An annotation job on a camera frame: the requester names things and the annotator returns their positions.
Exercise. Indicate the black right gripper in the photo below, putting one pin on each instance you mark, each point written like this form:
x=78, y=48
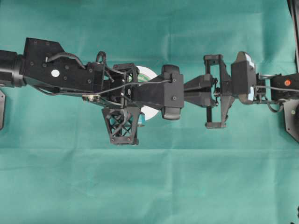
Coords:
x=194, y=94

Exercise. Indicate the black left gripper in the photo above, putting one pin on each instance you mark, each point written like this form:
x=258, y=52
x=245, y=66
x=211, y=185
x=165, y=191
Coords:
x=113, y=87

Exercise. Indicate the white duct tape roll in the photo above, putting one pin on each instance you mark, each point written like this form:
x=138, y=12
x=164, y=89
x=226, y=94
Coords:
x=146, y=74

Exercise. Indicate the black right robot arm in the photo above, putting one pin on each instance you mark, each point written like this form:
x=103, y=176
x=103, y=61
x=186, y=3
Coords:
x=270, y=90

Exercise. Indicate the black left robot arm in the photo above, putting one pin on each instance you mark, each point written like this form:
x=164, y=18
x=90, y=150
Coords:
x=45, y=66

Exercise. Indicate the green table cloth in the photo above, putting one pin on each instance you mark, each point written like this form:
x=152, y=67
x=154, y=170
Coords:
x=57, y=165

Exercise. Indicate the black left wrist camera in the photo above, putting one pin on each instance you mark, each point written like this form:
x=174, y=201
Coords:
x=164, y=93

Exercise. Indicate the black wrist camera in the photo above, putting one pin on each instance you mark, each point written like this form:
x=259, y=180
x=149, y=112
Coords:
x=243, y=74
x=164, y=93

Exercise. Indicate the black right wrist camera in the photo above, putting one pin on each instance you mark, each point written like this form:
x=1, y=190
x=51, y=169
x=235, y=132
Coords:
x=243, y=74

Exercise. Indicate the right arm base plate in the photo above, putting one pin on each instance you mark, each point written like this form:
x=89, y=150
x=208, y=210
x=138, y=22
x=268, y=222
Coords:
x=291, y=114

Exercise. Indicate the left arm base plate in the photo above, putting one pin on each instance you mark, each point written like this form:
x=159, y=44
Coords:
x=2, y=109

